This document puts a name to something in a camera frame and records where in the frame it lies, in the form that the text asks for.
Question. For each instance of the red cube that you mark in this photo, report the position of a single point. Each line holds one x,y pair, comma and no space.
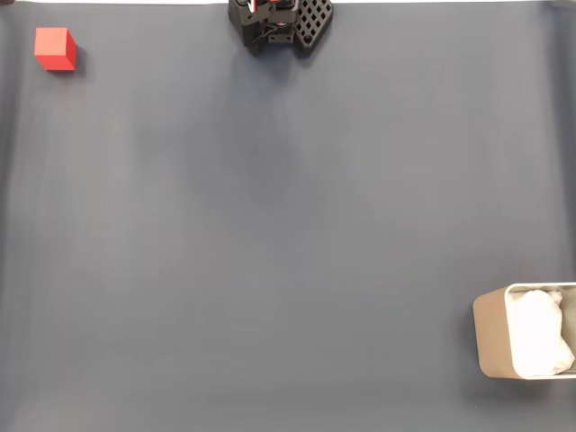
54,47

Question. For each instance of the beige rectangular box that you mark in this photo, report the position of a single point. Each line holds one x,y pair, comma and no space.
490,333

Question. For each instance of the grey table mat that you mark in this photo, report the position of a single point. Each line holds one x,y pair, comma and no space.
270,270

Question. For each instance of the white crumpled cloth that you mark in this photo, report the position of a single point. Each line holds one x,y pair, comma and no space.
540,333

